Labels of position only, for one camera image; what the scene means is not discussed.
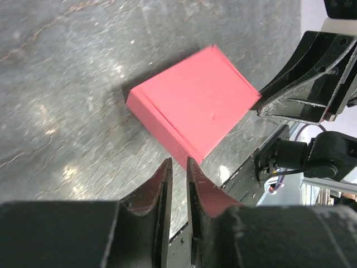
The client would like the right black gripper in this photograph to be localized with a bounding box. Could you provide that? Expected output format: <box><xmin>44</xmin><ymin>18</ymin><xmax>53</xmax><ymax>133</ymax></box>
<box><xmin>256</xmin><ymin>31</ymin><xmax>356</xmax><ymax>125</ymax></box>

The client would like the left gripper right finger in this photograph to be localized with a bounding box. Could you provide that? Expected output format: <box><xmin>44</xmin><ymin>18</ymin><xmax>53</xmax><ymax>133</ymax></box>
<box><xmin>186</xmin><ymin>156</ymin><xmax>357</xmax><ymax>268</ymax></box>

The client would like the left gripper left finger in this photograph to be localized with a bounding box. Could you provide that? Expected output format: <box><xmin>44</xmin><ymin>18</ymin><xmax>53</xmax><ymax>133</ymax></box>
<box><xmin>1</xmin><ymin>158</ymin><xmax>172</xmax><ymax>267</ymax></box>

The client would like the pink cardboard box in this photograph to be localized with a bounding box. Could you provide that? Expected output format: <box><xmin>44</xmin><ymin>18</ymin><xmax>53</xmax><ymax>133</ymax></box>
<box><xmin>127</xmin><ymin>45</ymin><xmax>261</xmax><ymax>168</ymax></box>

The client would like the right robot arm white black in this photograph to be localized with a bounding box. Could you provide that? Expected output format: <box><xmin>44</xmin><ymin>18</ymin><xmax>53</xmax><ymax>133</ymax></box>
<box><xmin>253</xmin><ymin>31</ymin><xmax>356</xmax><ymax>181</ymax></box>

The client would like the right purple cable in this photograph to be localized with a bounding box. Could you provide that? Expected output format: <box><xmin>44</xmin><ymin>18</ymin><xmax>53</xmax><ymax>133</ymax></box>
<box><xmin>278</xmin><ymin>124</ymin><xmax>329</xmax><ymax>190</ymax></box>

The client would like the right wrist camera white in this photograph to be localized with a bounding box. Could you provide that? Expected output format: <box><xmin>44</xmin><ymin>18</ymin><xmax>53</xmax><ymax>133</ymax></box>
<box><xmin>321</xmin><ymin>0</ymin><xmax>357</xmax><ymax>36</ymax></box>

